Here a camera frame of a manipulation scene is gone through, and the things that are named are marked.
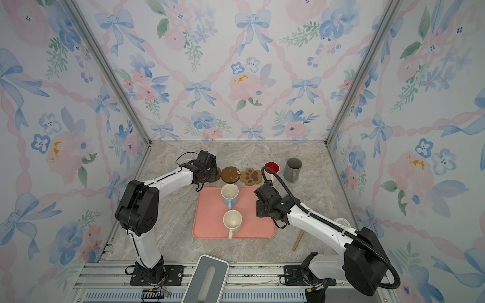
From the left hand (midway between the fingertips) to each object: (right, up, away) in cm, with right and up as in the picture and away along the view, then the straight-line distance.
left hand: (212, 173), depth 97 cm
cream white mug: (+11, -21, -11) cm, 26 cm away
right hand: (+26, -14, -13) cm, 32 cm away
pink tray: (0, -16, -5) cm, 17 cm away
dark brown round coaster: (+9, -1, +6) cm, 11 cm away
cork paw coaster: (+20, -2, +6) cm, 21 cm away
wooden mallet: (+40, -28, -14) cm, 51 cm away
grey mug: (+40, +2, -3) cm, 40 cm away
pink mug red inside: (+29, -1, +1) cm, 29 cm away
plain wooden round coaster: (+2, -1, +6) cm, 7 cm away
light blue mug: (+10, -10, -6) cm, 15 cm away
